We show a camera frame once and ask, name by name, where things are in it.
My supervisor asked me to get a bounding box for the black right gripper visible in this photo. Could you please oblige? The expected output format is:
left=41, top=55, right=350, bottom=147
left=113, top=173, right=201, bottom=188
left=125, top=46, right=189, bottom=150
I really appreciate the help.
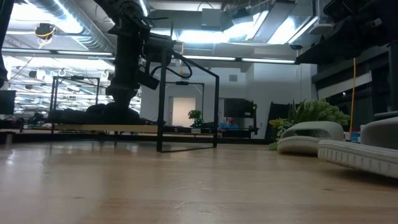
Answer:
left=295, top=0, right=398, bottom=65

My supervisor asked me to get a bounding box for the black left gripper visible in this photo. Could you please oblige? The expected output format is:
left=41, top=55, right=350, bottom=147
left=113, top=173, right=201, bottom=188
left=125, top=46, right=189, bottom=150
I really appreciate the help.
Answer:
left=105, top=60, right=141, bottom=106

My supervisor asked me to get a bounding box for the black slide sandal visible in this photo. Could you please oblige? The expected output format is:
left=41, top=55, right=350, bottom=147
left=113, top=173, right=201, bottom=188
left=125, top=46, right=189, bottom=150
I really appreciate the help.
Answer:
left=48, top=107, right=105, bottom=126
left=86, top=101, right=144, bottom=126

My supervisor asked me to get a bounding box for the white slide sandal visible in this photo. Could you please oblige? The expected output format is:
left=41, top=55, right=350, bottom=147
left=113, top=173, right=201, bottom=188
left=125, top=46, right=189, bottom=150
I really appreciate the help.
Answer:
left=276, top=121, right=345, bottom=156
left=317, top=116, right=398, bottom=180

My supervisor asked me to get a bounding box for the long ceiling light bar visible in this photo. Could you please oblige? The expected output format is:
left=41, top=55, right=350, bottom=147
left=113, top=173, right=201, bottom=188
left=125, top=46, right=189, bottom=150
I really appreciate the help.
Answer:
left=0, top=47, right=302, bottom=65

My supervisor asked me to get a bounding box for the dark vertical column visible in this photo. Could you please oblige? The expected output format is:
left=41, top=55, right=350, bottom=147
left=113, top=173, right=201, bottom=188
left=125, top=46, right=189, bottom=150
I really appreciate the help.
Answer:
left=387, top=42, right=398, bottom=113

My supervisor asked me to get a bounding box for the small background potted plant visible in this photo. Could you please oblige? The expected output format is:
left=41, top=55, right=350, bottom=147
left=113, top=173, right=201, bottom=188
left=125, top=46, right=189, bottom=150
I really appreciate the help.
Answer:
left=187, top=109, right=203, bottom=128

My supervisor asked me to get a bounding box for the dark leaning panel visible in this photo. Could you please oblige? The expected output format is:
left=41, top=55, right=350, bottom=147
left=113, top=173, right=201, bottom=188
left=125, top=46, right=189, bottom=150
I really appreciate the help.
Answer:
left=264, top=101, right=292, bottom=140

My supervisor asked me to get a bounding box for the dark box grey top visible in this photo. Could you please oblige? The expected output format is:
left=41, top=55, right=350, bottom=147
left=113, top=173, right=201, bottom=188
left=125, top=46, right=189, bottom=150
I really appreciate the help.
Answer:
left=373, top=110, right=398, bottom=122

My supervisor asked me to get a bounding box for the trailing succulent in dark pot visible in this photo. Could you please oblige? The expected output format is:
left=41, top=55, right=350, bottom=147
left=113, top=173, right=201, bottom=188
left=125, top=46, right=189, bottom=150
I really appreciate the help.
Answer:
left=269, top=99, right=312, bottom=152

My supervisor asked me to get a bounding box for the black monitor cart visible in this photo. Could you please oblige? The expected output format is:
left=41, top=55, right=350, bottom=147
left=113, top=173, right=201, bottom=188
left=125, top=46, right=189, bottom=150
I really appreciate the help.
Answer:
left=223, top=98, right=259, bottom=139

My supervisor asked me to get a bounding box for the person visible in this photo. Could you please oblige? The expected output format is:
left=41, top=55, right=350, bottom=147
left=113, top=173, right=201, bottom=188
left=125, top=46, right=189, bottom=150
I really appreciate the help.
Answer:
left=218, top=116, right=240, bottom=130

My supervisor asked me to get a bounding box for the black monitor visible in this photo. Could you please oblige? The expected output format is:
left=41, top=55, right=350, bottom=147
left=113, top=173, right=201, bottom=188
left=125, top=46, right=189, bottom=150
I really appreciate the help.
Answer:
left=0, top=90, right=17, bottom=115

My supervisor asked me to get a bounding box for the grey ceiling box unit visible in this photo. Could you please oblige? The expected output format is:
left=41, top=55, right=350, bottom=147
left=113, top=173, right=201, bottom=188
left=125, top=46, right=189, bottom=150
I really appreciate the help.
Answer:
left=201, top=8, right=222, bottom=28

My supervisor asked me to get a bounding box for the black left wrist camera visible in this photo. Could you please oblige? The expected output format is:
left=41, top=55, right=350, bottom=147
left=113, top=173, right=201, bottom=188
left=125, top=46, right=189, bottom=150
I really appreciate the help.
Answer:
left=136, top=68, right=161, bottom=91

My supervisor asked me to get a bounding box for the black frame wooden shelf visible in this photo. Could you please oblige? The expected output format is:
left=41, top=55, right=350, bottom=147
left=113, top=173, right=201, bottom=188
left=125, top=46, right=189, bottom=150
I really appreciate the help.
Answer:
left=54, top=48, right=221, bottom=154

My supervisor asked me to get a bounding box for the yellow hanging cable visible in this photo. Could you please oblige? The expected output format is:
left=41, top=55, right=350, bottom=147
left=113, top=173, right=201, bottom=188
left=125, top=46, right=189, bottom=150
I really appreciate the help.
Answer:
left=348, top=57, right=357, bottom=134

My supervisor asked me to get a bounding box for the black background station frame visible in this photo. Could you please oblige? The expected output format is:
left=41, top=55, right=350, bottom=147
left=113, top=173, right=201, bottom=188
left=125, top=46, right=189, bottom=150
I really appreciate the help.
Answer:
left=49, top=75, right=123, bottom=147
left=166, top=80, right=206, bottom=125

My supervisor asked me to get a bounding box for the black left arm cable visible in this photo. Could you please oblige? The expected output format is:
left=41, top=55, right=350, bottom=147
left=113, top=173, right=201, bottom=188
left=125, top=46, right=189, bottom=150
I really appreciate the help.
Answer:
left=150, top=51, right=193, bottom=80

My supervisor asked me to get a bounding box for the yellow ceiling cable reel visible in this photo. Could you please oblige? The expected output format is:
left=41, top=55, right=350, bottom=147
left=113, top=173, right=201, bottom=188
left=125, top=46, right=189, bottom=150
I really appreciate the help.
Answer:
left=34, top=22, right=57, bottom=42

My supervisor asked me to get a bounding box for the black table frame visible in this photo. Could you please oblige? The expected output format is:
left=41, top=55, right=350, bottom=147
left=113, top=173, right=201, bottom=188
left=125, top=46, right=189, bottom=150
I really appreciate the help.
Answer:
left=0, top=129, right=272, bottom=146

